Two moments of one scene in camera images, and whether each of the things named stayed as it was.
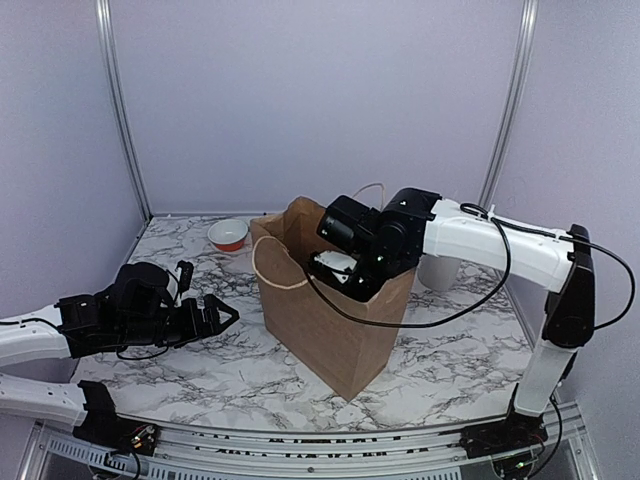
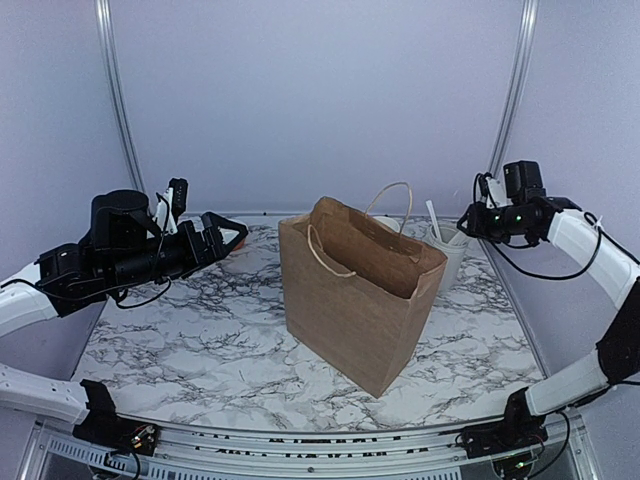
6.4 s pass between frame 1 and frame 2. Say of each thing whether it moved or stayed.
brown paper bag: moved
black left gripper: moved
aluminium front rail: stayed
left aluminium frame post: stayed
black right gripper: moved
